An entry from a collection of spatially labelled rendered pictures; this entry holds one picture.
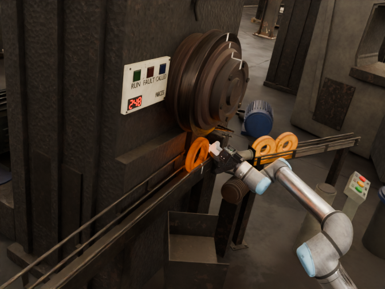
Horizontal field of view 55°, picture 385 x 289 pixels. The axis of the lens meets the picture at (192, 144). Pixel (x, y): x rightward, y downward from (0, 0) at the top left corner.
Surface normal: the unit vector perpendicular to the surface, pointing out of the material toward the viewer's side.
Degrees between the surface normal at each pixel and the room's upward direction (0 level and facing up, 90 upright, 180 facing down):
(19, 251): 0
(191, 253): 5
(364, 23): 90
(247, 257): 0
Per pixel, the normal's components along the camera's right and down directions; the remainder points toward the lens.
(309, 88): -0.69, 0.22
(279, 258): 0.16, -0.88
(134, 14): 0.85, 0.36
